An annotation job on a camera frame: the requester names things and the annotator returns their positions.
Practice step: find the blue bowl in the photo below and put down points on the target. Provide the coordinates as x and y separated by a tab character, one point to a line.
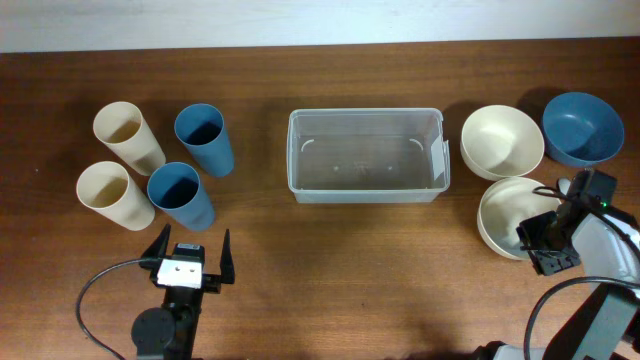
581	130

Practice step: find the blue cup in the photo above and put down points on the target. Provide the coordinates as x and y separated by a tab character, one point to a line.
176	189
202	130

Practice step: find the cream bowl back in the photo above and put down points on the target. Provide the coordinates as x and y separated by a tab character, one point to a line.
499	141

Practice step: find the cream bowl front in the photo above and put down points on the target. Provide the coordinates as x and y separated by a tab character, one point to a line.
503	206

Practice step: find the cream cup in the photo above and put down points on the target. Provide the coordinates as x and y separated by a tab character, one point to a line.
107	188
122	127

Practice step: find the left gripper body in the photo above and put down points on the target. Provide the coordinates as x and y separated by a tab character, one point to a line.
211	282

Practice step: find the cream bowl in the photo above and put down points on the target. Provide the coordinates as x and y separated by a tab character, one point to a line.
499	141
503	206

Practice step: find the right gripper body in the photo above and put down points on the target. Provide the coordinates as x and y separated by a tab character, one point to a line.
546	244

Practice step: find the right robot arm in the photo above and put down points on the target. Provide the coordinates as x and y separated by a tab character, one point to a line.
585	230

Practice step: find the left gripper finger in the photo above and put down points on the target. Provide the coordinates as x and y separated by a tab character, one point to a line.
226	261
159	246

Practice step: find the blue cup back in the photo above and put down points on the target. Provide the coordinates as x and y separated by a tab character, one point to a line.
202	130

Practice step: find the cream cup back left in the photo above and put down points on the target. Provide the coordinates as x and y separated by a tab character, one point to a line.
122	127

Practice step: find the clear plastic container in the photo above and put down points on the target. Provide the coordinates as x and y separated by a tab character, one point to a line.
367	155

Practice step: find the white plastic spoon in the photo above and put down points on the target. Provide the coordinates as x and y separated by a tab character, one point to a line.
563	185

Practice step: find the cream cup front left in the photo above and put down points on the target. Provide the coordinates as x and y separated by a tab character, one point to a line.
107	188

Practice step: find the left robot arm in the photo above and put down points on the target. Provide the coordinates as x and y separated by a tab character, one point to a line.
169	330

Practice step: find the blue cup front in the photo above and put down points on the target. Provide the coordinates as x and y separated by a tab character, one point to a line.
176	189

